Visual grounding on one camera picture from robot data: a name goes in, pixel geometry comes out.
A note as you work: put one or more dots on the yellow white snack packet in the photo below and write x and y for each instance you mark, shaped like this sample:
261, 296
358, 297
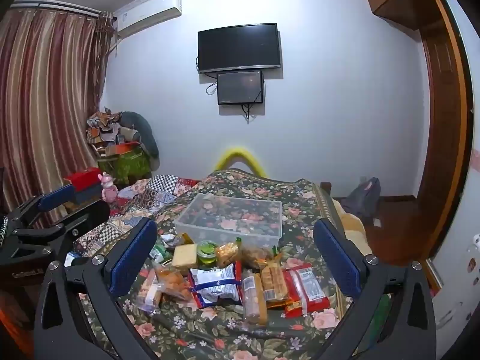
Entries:
183, 239

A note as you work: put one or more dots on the grey backpack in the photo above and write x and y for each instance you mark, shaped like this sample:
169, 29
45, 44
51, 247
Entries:
362, 195

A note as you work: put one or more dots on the green jelly cup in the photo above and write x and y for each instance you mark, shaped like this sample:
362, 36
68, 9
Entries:
207, 251

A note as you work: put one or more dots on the brown wooden door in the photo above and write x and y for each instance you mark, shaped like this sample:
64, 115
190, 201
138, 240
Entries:
442, 138

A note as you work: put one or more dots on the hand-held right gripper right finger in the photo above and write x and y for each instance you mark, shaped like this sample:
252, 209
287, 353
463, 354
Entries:
337, 260

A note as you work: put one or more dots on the orange bun packet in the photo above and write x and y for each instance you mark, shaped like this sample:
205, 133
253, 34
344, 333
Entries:
172, 281

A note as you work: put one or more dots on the pink plush toy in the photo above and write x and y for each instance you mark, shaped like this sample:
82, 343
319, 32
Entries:
108, 189

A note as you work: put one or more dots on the white curtain rail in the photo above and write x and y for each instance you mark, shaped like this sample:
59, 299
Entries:
56, 7

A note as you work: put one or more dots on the green floral blanket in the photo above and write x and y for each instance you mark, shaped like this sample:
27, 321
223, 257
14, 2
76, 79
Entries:
262, 189

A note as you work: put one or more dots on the large black wall television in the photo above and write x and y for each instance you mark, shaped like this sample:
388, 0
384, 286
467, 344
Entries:
240, 47

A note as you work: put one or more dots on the green white packet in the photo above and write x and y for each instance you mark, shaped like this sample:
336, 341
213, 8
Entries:
160, 253

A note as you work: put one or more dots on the red box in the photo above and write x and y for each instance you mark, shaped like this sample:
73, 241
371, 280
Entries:
84, 179

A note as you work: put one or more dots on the striped red curtain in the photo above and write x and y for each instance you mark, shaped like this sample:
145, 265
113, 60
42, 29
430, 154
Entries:
45, 101

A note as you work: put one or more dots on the red snack packet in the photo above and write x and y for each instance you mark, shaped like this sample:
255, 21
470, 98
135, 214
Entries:
305, 288

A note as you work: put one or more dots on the clear bag of brown snacks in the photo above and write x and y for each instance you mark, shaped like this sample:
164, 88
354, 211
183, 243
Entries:
255, 253

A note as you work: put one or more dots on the orange puff snack packet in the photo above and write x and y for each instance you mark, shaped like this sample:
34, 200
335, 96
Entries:
227, 253

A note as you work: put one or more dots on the orange biscuit tube packet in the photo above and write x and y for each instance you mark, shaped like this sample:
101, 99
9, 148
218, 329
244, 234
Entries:
255, 300

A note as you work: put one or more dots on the yellow cake packet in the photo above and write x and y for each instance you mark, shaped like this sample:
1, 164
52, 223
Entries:
184, 255

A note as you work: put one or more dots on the small black wall monitor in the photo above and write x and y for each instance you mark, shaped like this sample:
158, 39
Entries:
240, 87

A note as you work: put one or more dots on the yellow foam tube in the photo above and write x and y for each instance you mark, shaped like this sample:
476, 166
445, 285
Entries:
236, 153

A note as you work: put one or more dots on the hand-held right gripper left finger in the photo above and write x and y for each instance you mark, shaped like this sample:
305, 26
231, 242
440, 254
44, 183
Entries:
133, 260

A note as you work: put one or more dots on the green box with clutter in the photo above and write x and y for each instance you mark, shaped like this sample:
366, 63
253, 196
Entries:
127, 167

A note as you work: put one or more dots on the grey plush cushion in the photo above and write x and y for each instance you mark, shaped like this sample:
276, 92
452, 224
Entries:
148, 135

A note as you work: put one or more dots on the patchwork quilt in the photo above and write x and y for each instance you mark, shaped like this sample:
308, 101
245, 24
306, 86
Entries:
157, 195

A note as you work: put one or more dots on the white cabinet with stickers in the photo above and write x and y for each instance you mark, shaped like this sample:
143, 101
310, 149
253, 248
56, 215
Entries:
461, 270

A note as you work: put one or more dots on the beige fleece blanket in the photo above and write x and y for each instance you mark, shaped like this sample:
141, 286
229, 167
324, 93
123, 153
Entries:
352, 228

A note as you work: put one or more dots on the yellow biscuit packet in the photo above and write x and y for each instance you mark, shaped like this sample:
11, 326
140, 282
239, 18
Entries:
273, 279

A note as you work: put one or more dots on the wooden bed frame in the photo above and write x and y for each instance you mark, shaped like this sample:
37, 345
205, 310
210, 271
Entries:
326, 188

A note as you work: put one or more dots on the clear bread packet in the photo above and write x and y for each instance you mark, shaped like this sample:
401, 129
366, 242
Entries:
150, 294

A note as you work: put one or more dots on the white air conditioner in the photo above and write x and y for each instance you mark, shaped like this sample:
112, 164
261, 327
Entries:
150, 15

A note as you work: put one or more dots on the white blue small box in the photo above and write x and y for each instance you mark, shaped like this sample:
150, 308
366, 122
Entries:
72, 258

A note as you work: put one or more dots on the orange cardboard box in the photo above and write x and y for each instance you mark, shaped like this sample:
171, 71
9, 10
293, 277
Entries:
123, 148

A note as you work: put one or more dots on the clear plastic container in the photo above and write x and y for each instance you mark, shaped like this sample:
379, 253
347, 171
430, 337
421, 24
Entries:
225, 217

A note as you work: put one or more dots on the blue white snack packet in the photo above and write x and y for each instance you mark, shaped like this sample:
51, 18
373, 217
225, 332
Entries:
215, 283

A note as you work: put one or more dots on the pile of patterned cloth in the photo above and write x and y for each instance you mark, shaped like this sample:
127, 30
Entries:
103, 123

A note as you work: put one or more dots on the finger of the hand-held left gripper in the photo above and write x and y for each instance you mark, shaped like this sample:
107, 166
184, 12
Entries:
88, 213
56, 197

